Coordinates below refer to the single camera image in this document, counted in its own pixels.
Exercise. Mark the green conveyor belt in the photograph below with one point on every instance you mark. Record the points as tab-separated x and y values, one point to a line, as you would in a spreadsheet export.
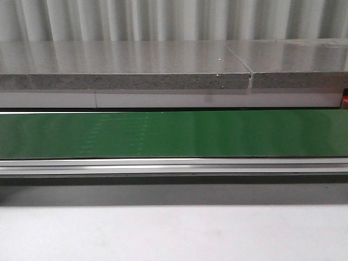
173	134

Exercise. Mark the white cabinet front panel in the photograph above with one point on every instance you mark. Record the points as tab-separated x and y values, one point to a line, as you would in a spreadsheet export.
243	98

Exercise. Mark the grey stone counter slab right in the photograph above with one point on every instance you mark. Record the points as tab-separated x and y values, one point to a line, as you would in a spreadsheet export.
294	63

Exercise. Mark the grey stone counter slab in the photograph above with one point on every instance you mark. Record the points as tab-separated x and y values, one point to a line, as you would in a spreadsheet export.
294	63
121	65

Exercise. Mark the red object at right edge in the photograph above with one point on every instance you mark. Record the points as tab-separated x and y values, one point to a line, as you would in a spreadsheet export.
344	101

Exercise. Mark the white corrugated curtain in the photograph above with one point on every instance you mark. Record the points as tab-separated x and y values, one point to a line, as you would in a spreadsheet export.
171	20

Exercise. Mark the aluminium conveyor side rail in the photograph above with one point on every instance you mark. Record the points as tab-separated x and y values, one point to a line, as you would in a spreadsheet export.
128	167

